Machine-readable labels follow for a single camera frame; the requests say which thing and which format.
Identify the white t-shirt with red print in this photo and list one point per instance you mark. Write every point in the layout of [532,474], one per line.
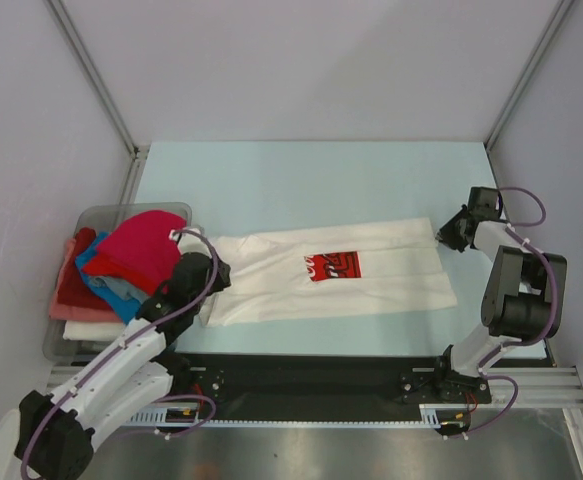
[338,271]

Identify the white folded t-shirt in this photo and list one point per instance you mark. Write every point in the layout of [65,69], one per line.
[87,331]

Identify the left aluminium frame post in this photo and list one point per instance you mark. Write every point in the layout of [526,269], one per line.
[137,154]

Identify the clear plastic bin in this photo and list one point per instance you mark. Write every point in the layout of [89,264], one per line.
[102,219]

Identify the white slotted cable duct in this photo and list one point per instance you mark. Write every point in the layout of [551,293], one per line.
[175,419]

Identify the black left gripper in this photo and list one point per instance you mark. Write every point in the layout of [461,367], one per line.
[222,277]

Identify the dark red folded t-shirt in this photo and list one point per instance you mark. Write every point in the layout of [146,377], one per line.
[72,290]

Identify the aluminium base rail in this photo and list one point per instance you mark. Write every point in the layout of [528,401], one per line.
[540,438]

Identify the aluminium frame post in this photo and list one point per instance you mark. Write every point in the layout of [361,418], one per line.
[549,34]
[137,154]

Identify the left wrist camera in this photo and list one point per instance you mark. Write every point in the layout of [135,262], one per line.
[188,240]

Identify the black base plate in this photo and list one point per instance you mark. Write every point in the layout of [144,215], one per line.
[337,387]

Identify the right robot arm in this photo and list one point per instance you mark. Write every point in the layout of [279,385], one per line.
[523,299]

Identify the pink folded t-shirt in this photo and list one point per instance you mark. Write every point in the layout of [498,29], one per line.
[61,311]

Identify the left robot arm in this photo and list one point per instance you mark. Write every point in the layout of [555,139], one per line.
[60,432]

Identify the magenta t-shirt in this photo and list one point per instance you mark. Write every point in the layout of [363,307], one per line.
[142,243]

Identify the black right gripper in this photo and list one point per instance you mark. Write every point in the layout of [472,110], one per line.
[455,230]

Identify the right aluminium frame post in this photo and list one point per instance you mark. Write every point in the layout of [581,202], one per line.
[549,34]

